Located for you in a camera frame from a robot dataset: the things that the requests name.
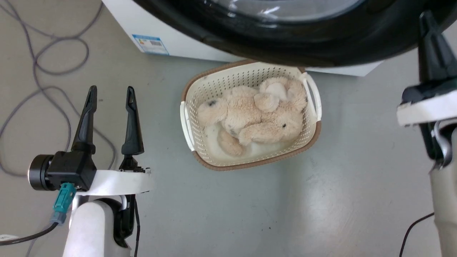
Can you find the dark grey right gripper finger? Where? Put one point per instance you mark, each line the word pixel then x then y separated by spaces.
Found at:
pixel 432 53

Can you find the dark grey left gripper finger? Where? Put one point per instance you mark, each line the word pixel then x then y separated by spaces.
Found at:
pixel 85 121
pixel 132 125

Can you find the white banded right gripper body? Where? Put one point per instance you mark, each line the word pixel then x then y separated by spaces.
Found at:
pixel 428 109

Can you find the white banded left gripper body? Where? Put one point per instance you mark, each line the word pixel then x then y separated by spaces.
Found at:
pixel 121 182

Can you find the white washing machine body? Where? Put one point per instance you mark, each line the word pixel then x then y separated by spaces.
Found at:
pixel 142 21

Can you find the black round washing machine door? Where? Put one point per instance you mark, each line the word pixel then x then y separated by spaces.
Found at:
pixel 321 39

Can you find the cream perforated laundry basket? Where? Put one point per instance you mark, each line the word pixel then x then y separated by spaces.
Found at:
pixel 200 89

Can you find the blue energy label sticker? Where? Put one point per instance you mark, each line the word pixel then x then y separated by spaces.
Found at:
pixel 150 44

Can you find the beige plush toy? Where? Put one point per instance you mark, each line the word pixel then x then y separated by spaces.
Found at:
pixel 253 114

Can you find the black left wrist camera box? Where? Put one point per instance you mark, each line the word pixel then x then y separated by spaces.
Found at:
pixel 69 170

